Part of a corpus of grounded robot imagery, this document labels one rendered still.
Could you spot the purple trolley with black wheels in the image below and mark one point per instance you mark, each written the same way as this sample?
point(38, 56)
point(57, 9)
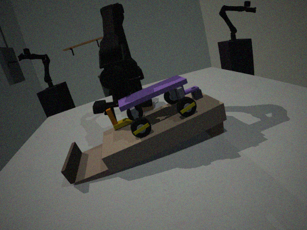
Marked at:
point(173, 93)

